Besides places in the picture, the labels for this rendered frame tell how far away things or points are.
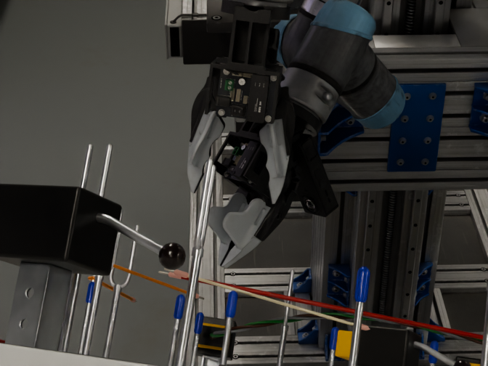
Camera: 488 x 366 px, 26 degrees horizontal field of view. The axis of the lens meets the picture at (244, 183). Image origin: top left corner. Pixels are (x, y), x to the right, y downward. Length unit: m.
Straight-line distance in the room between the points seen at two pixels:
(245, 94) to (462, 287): 1.64
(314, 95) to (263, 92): 0.24
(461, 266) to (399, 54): 1.00
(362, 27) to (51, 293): 0.84
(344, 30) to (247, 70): 0.29
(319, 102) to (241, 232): 0.19
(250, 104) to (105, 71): 2.97
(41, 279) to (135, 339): 2.24
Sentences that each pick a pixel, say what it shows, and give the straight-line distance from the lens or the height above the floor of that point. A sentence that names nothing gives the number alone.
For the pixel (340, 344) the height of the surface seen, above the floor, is 1.32.
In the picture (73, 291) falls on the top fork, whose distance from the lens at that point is 0.66.
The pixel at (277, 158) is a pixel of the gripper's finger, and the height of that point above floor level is 1.30.
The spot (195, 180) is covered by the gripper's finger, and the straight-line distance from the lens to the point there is 1.14.
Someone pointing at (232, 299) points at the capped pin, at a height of 1.34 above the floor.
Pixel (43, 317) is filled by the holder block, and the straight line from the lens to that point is 0.56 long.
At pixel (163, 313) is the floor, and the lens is 2.87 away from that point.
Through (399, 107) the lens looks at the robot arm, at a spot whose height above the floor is 1.18.
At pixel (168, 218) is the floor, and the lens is 3.21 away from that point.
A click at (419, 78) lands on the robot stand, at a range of 1.82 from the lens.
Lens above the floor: 1.90
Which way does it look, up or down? 34 degrees down
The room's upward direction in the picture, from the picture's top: straight up
